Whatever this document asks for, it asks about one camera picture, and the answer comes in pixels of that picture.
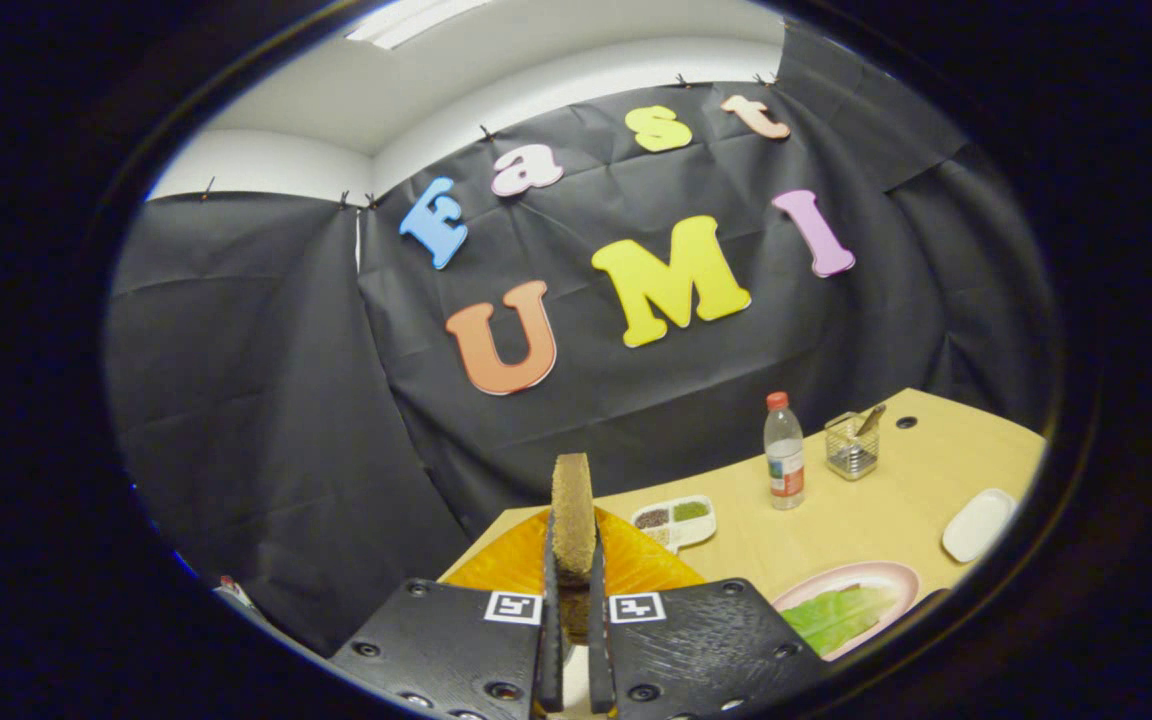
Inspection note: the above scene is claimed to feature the wire mesh utensil holder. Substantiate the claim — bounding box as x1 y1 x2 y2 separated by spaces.
824 410 881 482

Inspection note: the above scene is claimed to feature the ceiling light panel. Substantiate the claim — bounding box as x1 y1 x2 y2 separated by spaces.
344 0 492 51

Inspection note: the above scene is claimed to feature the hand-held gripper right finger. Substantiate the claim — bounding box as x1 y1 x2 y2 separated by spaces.
588 508 832 720

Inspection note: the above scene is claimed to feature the pink round plate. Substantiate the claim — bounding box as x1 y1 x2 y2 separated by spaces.
771 561 922 663

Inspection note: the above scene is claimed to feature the white square plate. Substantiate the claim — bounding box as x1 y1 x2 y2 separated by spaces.
941 488 1019 564

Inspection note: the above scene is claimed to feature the white divided seasoning tray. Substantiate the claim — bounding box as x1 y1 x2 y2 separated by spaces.
631 495 717 553

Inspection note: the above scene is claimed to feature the brown toast slice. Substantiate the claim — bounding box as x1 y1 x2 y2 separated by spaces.
549 452 599 646

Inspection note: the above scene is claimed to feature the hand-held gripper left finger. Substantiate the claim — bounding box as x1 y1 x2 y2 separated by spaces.
331 510 565 719

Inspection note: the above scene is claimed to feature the clear bottle with red cap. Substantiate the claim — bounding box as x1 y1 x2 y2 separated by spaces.
763 391 807 511

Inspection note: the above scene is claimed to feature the green lettuce leaf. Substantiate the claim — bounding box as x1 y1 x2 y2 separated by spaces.
781 585 902 658

